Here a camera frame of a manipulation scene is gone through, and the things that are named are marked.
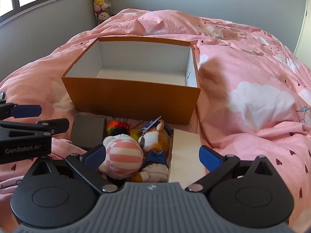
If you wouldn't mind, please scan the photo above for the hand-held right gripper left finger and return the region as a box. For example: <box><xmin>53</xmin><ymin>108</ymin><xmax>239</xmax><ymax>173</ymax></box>
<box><xmin>23</xmin><ymin>144</ymin><xmax>118</xmax><ymax>195</ymax></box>

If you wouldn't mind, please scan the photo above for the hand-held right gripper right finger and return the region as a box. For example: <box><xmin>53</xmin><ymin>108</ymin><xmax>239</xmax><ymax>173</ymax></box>
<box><xmin>186</xmin><ymin>145</ymin><xmax>285</xmax><ymax>195</ymax></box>

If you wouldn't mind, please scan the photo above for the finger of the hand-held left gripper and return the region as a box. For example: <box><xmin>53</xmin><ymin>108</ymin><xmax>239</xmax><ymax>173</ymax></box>
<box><xmin>0</xmin><ymin>103</ymin><xmax>42</xmax><ymax>120</ymax></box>
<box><xmin>0</xmin><ymin>118</ymin><xmax>70</xmax><ymax>139</ymax></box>

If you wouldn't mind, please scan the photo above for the white box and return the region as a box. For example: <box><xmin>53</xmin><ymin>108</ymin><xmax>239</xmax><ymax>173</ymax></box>
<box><xmin>167</xmin><ymin>128</ymin><xmax>206</xmax><ymax>183</ymax></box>

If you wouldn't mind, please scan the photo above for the pink striped white plush doll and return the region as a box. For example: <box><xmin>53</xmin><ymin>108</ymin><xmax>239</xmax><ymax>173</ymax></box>
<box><xmin>98</xmin><ymin>126</ymin><xmax>144</xmax><ymax>179</ymax></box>

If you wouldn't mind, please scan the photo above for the dark printed box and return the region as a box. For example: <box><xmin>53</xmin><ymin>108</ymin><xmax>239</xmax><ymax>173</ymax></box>
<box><xmin>70</xmin><ymin>114</ymin><xmax>107</xmax><ymax>150</ymax></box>

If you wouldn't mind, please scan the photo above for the orange green crocheted toy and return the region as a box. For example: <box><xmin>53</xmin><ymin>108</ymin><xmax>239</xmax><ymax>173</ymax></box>
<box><xmin>106</xmin><ymin>120</ymin><xmax>130</xmax><ymax>136</ymax></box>

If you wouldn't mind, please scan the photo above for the orange dog plush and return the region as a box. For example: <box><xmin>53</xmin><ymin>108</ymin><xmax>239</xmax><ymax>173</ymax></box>
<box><xmin>132</xmin><ymin>120</ymin><xmax>172</xmax><ymax>182</ymax></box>

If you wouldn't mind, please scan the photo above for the blue packet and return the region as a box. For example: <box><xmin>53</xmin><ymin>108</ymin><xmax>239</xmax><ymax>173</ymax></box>
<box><xmin>140</xmin><ymin>116</ymin><xmax>162</xmax><ymax>130</ymax></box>

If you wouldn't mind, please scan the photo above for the orange cardboard box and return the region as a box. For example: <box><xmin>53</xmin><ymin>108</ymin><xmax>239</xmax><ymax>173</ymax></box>
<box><xmin>61</xmin><ymin>36</ymin><xmax>202</xmax><ymax>126</ymax></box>

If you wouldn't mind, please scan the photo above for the pink cloud print duvet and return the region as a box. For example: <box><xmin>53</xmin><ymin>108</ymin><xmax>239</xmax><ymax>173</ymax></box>
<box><xmin>0</xmin><ymin>8</ymin><xmax>311</xmax><ymax>233</ymax></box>

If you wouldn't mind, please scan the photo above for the white door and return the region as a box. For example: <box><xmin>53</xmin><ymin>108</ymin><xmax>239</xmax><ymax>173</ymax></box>
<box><xmin>294</xmin><ymin>10</ymin><xmax>311</xmax><ymax>63</ymax></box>

